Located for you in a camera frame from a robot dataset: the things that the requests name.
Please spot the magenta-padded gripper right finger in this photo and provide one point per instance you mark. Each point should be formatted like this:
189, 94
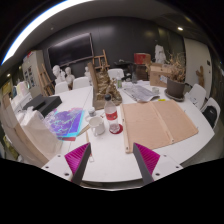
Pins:
149, 158

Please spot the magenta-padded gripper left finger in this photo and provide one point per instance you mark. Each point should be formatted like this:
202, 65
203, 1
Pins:
76, 158

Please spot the clear red-label drink bottle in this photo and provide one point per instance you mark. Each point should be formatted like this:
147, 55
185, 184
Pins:
111, 115

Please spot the colourful iridescent art print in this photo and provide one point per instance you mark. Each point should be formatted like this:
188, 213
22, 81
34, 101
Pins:
66, 121

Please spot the white ceramic mug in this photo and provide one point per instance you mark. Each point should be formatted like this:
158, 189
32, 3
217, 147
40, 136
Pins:
97, 126

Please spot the flat round red coaster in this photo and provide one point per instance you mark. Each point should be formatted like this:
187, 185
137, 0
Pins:
121, 129

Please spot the white canvas bag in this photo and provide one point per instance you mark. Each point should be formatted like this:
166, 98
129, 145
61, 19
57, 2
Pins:
40, 133

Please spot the small paint jar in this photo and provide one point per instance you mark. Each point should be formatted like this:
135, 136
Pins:
91, 112

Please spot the small red tube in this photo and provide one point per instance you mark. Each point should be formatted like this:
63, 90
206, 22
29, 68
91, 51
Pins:
100, 115

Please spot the black flat box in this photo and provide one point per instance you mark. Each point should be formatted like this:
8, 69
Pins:
45, 104

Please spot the grey newspaper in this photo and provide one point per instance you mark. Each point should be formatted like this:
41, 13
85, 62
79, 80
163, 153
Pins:
140, 92

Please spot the small white cup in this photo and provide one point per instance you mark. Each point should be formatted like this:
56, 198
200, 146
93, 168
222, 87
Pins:
155, 90

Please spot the white plastic chair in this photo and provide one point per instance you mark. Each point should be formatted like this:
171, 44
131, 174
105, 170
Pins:
213, 101
81, 83
115, 74
197, 95
61, 88

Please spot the black backpack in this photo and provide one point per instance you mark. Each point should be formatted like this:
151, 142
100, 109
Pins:
210, 116

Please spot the wooden twig sculpture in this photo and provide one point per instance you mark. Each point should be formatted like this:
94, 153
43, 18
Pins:
106, 90

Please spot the dried plant in grey pot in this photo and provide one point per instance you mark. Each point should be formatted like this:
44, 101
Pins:
175, 88

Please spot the green-label spray bottle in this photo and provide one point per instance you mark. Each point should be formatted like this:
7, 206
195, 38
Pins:
119, 83

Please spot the white plaster bust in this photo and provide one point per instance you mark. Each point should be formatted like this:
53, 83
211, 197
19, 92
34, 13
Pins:
87, 72
57, 73
69, 76

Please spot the brown cardboard box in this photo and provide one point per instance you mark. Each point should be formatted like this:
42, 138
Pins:
159, 76

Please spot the wooden easel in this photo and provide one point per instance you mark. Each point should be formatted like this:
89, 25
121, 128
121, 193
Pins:
45, 80
101, 60

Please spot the wooden mannequin figure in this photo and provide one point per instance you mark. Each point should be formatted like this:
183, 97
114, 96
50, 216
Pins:
200, 76

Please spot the red box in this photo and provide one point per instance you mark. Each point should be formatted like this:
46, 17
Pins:
142, 58

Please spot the plastic-wrapped white statue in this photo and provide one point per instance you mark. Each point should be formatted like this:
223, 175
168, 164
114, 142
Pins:
160, 54

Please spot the recessed ceiling spotlight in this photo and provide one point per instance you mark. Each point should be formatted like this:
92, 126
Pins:
180, 28

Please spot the long ceiling light panel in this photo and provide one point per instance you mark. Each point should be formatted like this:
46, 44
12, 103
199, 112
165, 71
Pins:
30, 30

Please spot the black wall screen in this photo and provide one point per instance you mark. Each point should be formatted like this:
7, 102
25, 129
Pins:
70, 50

